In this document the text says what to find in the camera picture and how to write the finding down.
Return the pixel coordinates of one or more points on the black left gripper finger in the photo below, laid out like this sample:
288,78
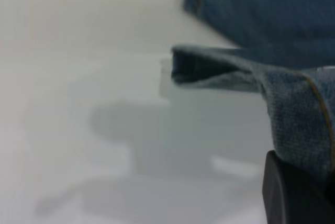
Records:
295,197

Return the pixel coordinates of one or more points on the blue denim pants with basketball print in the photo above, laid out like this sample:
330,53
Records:
295,109

